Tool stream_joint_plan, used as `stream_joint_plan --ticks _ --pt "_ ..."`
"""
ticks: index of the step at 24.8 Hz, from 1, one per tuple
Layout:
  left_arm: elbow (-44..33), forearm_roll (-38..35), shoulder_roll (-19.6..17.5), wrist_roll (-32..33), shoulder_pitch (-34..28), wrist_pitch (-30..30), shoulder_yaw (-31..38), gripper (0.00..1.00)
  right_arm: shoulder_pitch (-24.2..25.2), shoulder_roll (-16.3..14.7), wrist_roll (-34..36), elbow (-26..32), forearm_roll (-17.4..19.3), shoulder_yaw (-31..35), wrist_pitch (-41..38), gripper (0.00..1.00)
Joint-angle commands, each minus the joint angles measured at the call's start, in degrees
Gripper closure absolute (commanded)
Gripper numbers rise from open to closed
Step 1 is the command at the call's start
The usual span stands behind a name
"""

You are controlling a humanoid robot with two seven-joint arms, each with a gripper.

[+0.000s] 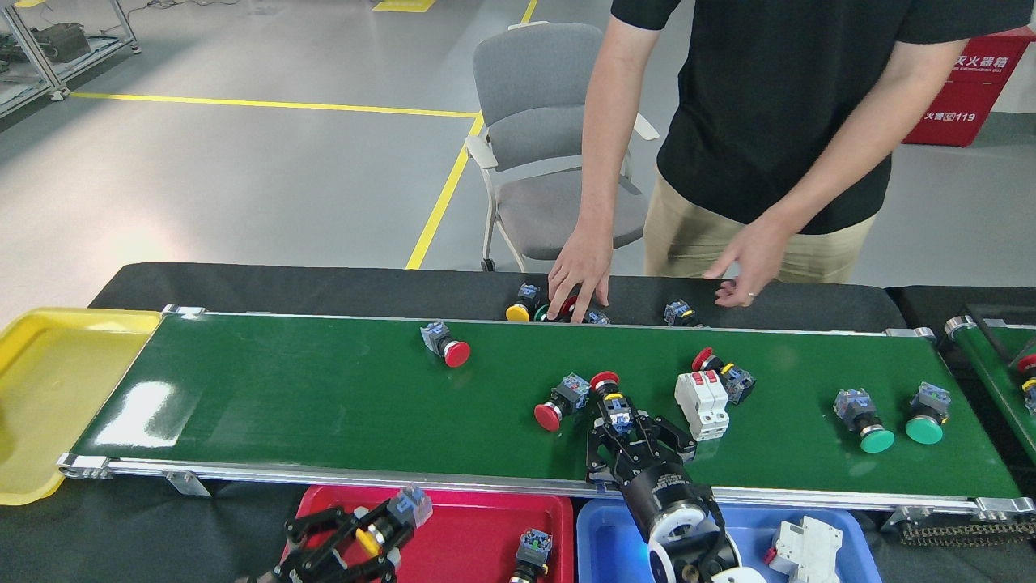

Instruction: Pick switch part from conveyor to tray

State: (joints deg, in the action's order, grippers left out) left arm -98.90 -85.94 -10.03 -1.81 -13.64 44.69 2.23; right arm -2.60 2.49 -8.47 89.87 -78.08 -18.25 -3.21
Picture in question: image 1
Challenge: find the yellow plastic tray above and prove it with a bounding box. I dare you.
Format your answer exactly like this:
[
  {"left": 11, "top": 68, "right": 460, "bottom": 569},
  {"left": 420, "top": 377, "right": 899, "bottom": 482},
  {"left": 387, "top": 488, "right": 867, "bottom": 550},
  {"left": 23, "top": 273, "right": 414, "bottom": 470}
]
[{"left": 0, "top": 308, "right": 163, "bottom": 507}]

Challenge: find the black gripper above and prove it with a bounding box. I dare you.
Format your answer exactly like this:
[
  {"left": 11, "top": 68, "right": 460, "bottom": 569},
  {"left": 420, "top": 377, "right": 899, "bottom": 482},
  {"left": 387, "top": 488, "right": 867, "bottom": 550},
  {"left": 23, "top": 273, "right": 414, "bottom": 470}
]
[{"left": 586, "top": 409, "right": 720, "bottom": 535}]

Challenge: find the green conveyor belt silver frame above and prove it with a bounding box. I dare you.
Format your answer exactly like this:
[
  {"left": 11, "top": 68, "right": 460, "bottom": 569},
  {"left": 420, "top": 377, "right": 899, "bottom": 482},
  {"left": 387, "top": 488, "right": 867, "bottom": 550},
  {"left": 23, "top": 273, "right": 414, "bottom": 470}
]
[{"left": 57, "top": 304, "right": 1036, "bottom": 519}]

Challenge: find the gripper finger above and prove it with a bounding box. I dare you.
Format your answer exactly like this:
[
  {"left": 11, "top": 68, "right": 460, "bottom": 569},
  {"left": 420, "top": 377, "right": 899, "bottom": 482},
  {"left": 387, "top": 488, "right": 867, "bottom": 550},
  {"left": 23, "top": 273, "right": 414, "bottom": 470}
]
[
  {"left": 283, "top": 505, "right": 377, "bottom": 555},
  {"left": 271, "top": 534, "right": 403, "bottom": 583}
]

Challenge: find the red plastic tray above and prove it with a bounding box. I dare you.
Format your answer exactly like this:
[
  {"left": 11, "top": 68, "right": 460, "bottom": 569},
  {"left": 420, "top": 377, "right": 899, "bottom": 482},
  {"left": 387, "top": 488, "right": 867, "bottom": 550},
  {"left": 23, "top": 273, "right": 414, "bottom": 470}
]
[{"left": 279, "top": 484, "right": 575, "bottom": 583}]

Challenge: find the short green conveyor belt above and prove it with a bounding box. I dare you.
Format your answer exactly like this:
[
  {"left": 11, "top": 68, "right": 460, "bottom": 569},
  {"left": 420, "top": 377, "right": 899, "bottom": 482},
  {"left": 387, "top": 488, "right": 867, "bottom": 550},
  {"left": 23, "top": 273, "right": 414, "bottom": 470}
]
[{"left": 945, "top": 316, "right": 1036, "bottom": 466}]

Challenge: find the black drive chain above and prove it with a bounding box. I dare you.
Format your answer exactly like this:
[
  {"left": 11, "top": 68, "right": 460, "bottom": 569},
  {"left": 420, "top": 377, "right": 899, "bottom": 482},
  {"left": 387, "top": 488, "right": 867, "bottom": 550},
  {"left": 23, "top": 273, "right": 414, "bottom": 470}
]
[{"left": 900, "top": 521, "right": 1036, "bottom": 546}]

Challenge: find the black guide frame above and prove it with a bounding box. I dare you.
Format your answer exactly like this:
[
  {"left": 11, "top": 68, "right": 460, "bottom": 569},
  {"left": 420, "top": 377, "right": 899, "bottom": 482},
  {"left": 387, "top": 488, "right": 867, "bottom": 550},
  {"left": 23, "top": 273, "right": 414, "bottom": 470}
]
[{"left": 967, "top": 304, "right": 1036, "bottom": 365}]

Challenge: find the silver metal rack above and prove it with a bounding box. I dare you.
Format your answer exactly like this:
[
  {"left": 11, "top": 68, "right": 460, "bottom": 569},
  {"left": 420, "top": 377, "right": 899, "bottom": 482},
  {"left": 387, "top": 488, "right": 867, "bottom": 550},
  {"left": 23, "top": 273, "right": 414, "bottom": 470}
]
[{"left": 0, "top": 0, "right": 141, "bottom": 118}]

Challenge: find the black box on rack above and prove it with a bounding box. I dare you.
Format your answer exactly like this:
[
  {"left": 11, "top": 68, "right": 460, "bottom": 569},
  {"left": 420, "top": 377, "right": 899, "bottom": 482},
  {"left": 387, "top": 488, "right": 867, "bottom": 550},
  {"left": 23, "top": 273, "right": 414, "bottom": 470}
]
[{"left": 32, "top": 23, "right": 91, "bottom": 64}]

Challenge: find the yellow push button switch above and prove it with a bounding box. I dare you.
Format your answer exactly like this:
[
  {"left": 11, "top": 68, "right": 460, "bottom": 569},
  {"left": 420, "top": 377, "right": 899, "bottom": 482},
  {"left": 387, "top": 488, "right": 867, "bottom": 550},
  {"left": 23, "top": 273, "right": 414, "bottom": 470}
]
[
  {"left": 354, "top": 486, "right": 434, "bottom": 560},
  {"left": 505, "top": 283, "right": 541, "bottom": 324}
]

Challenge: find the red push button switch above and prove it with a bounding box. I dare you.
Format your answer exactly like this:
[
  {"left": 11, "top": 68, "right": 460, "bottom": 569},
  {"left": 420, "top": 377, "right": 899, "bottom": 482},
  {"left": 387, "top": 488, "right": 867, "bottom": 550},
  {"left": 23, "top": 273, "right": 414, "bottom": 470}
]
[
  {"left": 420, "top": 321, "right": 472, "bottom": 368},
  {"left": 692, "top": 347, "right": 757, "bottom": 406},
  {"left": 589, "top": 371, "right": 635, "bottom": 436},
  {"left": 533, "top": 373, "right": 591, "bottom": 432},
  {"left": 1016, "top": 353, "right": 1036, "bottom": 415},
  {"left": 558, "top": 296, "right": 612, "bottom": 326}
]

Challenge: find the grey office chair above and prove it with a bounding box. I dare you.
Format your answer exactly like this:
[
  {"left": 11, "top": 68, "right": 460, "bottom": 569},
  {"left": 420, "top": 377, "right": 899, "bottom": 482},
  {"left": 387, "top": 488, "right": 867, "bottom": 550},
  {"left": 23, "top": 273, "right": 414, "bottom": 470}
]
[{"left": 465, "top": 22, "right": 660, "bottom": 273}]

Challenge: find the person's right hand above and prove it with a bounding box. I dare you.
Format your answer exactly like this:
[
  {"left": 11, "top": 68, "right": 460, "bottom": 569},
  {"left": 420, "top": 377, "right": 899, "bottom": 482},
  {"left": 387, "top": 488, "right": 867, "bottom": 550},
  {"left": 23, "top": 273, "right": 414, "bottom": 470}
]
[{"left": 547, "top": 228, "right": 614, "bottom": 325}]

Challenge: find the blue plastic tray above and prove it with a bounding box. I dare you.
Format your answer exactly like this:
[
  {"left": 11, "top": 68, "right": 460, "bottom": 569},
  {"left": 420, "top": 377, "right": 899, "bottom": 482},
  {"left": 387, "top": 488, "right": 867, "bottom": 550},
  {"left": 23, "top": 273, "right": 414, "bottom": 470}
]
[{"left": 576, "top": 498, "right": 883, "bottom": 583}]

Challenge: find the person's left hand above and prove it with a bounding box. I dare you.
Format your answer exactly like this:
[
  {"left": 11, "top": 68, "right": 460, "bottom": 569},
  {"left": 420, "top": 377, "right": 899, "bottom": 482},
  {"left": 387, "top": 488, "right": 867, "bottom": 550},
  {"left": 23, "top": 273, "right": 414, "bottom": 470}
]
[{"left": 703, "top": 217, "right": 798, "bottom": 309}]

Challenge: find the white circuit breaker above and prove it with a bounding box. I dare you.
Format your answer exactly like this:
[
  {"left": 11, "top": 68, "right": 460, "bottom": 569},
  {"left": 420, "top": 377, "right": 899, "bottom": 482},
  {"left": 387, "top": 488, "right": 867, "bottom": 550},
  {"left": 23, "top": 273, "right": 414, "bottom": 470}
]
[
  {"left": 764, "top": 517, "right": 843, "bottom": 583},
  {"left": 674, "top": 370, "right": 730, "bottom": 442}
]

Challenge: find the person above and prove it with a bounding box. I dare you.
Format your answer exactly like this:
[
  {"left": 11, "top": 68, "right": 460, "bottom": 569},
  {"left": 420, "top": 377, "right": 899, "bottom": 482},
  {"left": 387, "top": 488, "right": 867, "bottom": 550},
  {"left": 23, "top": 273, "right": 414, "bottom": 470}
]
[{"left": 548, "top": 0, "right": 1036, "bottom": 325}]

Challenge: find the red fire extinguisher box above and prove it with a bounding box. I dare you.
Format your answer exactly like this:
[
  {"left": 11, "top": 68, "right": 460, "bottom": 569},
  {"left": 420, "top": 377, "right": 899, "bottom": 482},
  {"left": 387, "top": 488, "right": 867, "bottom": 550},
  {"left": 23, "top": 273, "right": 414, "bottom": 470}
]
[{"left": 902, "top": 26, "right": 1036, "bottom": 148}]

